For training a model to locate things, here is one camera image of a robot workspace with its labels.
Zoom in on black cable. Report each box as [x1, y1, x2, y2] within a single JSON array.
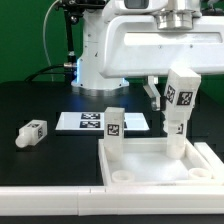
[[23, 64, 73, 83]]

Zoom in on white right obstacle wall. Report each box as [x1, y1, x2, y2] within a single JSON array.
[[194, 142, 224, 181]]

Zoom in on black camera stand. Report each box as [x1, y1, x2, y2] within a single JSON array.
[[56, 0, 106, 84]]

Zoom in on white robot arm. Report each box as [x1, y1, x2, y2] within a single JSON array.
[[86, 0, 224, 78]]

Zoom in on white obstacle wall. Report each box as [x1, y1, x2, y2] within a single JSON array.
[[194, 142, 224, 181], [0, 186, 224, 216]]

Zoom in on white front obstacle wall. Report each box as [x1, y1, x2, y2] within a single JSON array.
[[0, 186, 224, 216]]

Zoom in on grey cable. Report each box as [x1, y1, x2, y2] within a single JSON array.
[[42, 0, 63, 83]]

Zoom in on white marker base plate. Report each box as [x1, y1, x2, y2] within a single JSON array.
[[56, 112, 149, 131]]

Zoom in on white square table top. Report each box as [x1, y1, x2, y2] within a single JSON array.
[[98, 138, 224, 186]]

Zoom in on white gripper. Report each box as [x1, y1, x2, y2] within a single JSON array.
[[98, 15, 224, 111]]

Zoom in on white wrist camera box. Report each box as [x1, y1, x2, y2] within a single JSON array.
[[102, 0, 157, 23]]

